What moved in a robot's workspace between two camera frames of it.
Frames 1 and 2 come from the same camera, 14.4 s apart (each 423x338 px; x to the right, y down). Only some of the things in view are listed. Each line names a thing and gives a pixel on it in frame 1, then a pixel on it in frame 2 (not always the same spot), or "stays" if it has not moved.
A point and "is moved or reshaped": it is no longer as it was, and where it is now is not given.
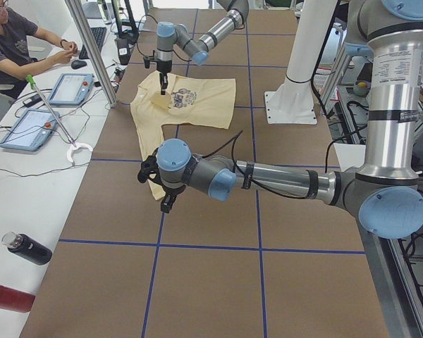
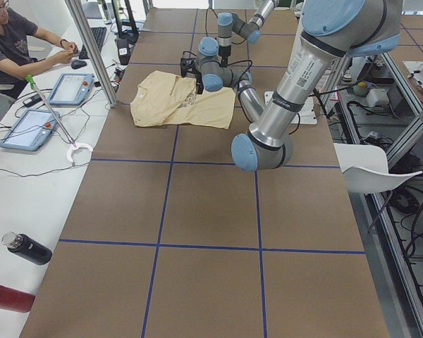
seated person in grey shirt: (14, 48) stays
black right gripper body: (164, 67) → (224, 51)
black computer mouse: (76, 64) stays
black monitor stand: (132, 36) stays
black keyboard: (99, 33) stays
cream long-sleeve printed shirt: (206, 101) is moved or reshaped
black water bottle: (27, 248) stays
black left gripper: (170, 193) → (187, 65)
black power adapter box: (124, 52) stays
